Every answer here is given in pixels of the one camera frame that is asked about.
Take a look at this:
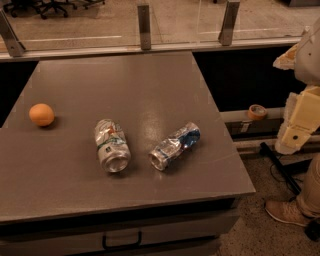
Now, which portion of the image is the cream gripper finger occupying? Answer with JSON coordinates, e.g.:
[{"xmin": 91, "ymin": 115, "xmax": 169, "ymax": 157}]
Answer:
[
  {"xmin": 275, "ymin": 86, "xmax": 320, "ymax": 155},
  {"xmin": 273, "ymin": 44, "xmax": 298, "ymax": 70}
]

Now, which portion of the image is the silver green 7up can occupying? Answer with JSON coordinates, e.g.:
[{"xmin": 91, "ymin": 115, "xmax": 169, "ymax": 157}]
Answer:
[{"xmin": 95, "ymin": 119, "xmax": 131, "ymax": 173}]

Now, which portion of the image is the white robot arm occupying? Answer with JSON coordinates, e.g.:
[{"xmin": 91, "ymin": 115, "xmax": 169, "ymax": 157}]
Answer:
[{"xmin": 273, "ymin": 19, "xmax": 320, "ymax": 155}]

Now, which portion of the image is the roll of orange tape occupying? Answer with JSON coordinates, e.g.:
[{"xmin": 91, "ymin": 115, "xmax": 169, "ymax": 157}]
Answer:
[{"xmin": 248, "ymin": 104, "xmax": 267, "ymax": 120}]

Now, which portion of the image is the black metal stand bar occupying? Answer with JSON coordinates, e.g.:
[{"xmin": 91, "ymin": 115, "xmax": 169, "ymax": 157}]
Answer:
[{"xmin": 260, "ymin": 142, "xmax": 311, "ymax": 195}]

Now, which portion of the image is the khaki trouser leg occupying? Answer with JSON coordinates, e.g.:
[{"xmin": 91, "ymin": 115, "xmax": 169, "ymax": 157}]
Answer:
[{"xmin": 297, "ymin": 154, "xmax": 320, "ymax": 218}]

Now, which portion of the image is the brown shoe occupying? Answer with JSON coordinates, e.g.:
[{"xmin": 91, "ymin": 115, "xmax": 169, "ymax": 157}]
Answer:
[{"xmin": 265, "ymin": 200, "xmax": 312, "ymax": 227}]

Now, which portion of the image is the grey drawer cabinet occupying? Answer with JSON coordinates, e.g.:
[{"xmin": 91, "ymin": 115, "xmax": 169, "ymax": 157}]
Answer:
[{"xmin": 0, "ymin": 199, "xmax": 239, "ymax": 256}]

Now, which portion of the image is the orange ball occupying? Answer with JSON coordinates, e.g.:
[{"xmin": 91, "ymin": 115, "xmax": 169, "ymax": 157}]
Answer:
[{"xmin": 29, "ymin": 103, "xmax": 55, "ymax": 127}]

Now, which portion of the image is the black office chair base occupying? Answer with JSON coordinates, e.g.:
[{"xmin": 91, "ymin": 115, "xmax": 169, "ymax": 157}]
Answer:
[{"xmin": 3, "ymin": 0, "xmax": 106, "ymax": 20}]

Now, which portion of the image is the grey metal bracket right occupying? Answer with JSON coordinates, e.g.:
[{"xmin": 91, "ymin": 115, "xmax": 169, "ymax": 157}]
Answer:
[{"xmin": 218, "ymin": 0, "xmax": 240, "ymax": 46}]

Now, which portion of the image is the grey metal bracket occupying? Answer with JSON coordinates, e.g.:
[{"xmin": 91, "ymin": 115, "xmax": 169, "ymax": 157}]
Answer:
[
  {"xmin": 0, "ymin": 9, "xmax": 25, "ymax": 57},
  {"xmin": 137, "ymin": 4, "xmax": 151, "ymax": 50},
  {"xmin": 218, "ymin": 0, "xmax": 240, "ymax": 46}
]

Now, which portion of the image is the grey metal bracket middle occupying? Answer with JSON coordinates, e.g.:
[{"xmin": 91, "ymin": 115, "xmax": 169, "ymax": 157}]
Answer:
[{"xmin": 137, "ymin": 4, "xmax": 151, "ymax": 50}]

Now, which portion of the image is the black drawer handle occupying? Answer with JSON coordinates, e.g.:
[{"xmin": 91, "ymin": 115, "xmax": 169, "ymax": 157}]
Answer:
[{"xmin": 101, "ymin": 231, "xmax": 142, "ymax": 252}]

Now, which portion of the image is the grey metal bracket left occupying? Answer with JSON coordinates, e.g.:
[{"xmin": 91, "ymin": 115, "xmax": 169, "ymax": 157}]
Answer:
[{"xmin": 0, "ymin": 9, "xmax": 25, "ymax": 57}]

